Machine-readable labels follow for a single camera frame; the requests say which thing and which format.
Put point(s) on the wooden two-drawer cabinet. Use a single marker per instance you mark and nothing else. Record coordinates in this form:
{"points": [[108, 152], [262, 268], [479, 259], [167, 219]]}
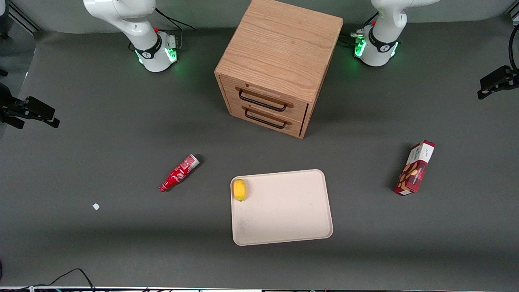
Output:
{"points": [[279, 48]]}

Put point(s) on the red soda bottle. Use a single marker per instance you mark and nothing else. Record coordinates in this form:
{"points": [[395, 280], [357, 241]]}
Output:
{"points": [[178, 173]]}

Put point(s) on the beige plastic tray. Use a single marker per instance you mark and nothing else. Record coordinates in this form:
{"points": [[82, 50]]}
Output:
{"points": [[284, 209]]}

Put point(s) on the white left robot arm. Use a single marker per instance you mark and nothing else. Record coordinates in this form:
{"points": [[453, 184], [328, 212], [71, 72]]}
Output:
{"points": [[385, 28]]}

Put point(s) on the red cookie box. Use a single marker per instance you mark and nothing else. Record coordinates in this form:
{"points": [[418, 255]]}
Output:
{"points": [[414, 170]]}

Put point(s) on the yellow lemon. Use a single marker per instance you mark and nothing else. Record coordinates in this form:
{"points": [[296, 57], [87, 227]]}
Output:
{"points": [[239, 189]]}

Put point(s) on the aluminium frame rail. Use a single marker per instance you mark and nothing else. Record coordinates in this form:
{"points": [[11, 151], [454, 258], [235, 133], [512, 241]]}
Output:
{"points": [[23, 18]]}

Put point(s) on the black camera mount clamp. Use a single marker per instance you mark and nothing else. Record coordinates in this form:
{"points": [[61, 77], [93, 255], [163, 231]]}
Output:
{"points": [[498, 81], [32, 109]]}

